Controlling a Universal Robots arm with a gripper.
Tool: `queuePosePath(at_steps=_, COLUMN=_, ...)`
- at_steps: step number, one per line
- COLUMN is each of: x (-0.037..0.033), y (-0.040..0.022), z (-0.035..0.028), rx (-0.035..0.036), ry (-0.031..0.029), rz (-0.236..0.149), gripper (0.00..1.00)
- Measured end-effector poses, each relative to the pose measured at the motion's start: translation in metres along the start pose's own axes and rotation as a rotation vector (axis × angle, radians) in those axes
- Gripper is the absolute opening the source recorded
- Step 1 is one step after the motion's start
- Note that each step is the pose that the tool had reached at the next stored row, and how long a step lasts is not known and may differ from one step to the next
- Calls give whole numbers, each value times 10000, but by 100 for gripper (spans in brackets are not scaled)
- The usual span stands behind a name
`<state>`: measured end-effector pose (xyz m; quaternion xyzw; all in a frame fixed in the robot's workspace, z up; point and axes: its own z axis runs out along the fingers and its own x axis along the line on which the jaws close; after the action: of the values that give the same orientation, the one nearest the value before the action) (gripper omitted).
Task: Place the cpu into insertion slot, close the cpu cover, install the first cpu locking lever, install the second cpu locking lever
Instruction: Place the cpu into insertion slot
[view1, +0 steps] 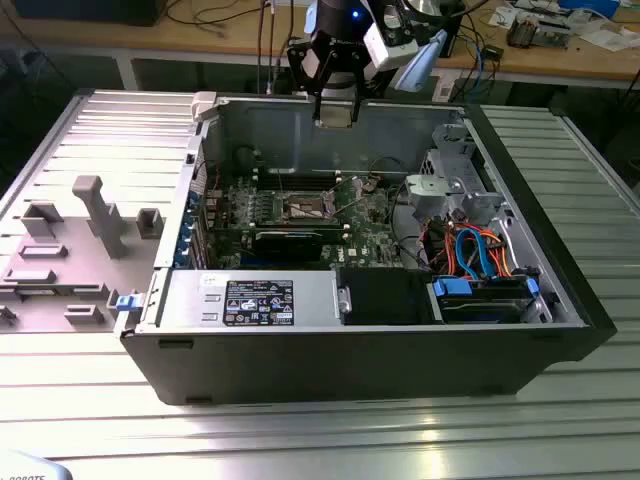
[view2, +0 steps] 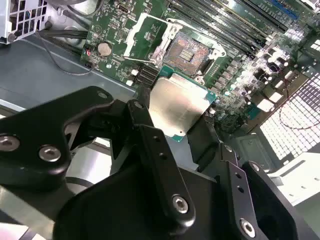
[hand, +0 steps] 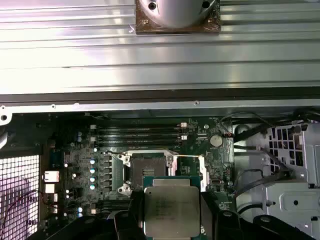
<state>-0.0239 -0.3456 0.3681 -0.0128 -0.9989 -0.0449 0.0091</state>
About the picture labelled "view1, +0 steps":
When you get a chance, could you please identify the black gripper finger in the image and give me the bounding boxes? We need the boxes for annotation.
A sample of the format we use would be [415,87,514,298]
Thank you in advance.
[287,38,332,125]
[348,42,375,125]

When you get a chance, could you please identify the silver CPU plate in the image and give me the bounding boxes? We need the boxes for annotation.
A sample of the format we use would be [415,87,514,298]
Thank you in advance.
[319,107,354,130]

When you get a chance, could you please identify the metal socket cover frame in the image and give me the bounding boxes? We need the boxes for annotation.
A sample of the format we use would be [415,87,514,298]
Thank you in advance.
[322,177,364,214]

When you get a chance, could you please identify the black RAM slot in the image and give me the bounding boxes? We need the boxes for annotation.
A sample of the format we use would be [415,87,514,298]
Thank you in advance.
[207,225,352,240]
[254,179,342,192]
[254,168,341,181]

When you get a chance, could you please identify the CPU socket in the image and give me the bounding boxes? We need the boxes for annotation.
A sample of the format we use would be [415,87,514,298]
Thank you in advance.
[281,191,335,224]

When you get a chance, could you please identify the black tower box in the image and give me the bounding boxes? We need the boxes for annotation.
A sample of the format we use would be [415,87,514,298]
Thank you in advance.
[446,0,467,59]

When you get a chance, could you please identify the silver metal drive cage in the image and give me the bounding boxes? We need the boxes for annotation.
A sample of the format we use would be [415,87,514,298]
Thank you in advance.
[404,122,504,227]

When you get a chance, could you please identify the wooden workbench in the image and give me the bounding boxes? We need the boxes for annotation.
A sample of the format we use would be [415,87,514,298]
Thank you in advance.
[0,0,640,92]

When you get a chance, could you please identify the green motherboard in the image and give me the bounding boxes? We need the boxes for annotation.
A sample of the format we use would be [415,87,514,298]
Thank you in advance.
[202,172,407,271]

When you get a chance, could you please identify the metal heat sink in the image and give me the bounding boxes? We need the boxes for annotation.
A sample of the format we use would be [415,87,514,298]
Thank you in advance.
[507,13,540,50]

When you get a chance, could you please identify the black graphics card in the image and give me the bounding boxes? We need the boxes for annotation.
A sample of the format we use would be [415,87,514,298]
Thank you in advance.
[252,228,325,263]

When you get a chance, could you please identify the grey electronic device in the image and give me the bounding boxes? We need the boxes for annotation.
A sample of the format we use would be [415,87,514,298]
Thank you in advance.
[537,19,574,49]

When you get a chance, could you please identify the black monitor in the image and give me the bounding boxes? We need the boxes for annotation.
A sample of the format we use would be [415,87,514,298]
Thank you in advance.
[14,0,161,28]

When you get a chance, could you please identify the black plastic shroud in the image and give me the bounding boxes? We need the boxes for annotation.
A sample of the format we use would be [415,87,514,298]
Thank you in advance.
[335,267,437,327]

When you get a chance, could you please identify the white papers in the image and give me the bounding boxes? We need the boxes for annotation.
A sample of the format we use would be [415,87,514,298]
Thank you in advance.
[582,28,634,52]

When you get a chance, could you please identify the grey parts rack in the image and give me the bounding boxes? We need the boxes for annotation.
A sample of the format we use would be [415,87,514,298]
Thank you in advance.
[0,174,167,335]

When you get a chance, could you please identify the silver power supply unit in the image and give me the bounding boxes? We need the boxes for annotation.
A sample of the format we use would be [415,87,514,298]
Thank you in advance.
[154,269,346,332]

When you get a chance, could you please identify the hard disk in blue carrier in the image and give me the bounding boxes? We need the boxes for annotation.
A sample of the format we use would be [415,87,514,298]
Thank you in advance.
[430,275,542,324]

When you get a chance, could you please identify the black open PC case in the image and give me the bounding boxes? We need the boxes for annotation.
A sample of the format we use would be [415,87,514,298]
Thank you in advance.
[113,89,619,407]

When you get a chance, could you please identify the pale blue teach pendant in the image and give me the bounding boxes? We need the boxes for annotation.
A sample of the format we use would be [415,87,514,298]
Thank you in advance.
[0,448,75,480]

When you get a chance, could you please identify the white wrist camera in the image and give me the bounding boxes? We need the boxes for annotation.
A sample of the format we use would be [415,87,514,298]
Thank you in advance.
[363,23,420,70]

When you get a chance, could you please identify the thin black cable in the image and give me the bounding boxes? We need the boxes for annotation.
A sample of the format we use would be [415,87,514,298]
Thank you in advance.
[369,156,407,176]

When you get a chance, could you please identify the thin blue cable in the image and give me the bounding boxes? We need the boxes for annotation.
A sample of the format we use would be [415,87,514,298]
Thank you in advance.
[474,44,489,94]

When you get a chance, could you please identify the long black cable loop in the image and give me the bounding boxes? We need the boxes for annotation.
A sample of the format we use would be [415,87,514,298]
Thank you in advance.
[390,189,436,274]

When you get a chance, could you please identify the orange wire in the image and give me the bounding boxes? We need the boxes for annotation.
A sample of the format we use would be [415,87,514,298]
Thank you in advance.
[442,227,459,277]
[487,227,519,279]

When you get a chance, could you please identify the blue flat data cable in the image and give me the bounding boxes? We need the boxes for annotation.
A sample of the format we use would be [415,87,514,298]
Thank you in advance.
[453,224,497,281]

